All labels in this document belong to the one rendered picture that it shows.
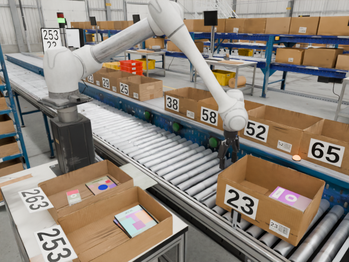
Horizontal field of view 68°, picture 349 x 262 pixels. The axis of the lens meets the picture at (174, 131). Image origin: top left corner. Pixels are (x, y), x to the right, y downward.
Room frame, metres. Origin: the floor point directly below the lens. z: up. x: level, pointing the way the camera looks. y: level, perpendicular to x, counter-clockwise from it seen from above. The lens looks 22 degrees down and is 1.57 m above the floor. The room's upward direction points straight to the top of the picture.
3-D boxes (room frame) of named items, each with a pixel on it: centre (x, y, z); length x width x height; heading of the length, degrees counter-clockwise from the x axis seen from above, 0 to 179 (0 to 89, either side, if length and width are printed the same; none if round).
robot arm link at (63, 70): (1.40, 0.60, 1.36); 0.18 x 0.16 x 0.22; 171
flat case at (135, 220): (0.90, 0.16, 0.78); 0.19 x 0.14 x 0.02; 38
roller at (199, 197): (1.27, -0.29, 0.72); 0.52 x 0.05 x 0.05; 132
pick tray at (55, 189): (1.10, 0.44, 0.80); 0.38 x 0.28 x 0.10; 132
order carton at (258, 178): (1.02, -0.44, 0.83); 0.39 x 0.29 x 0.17; 47
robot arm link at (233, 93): (1.27, -0.30, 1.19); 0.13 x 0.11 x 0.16; 173
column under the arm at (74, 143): (1.39, 0.60, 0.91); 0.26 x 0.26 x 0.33; 41
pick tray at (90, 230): (0.84, 0.24, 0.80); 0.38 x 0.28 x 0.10; 129
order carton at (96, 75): (3.28, 0.89, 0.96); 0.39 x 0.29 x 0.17; 41
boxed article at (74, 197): (1.05, 0.49, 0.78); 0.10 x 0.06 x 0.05; 28
